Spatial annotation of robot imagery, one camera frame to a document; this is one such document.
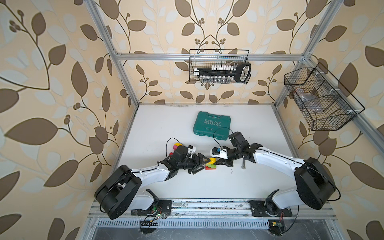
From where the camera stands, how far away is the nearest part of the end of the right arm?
64 centimetres

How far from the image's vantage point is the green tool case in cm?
101

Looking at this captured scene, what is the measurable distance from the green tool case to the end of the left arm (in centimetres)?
24

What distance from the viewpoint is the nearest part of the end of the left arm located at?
670 mm

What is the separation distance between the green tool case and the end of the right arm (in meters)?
0.22
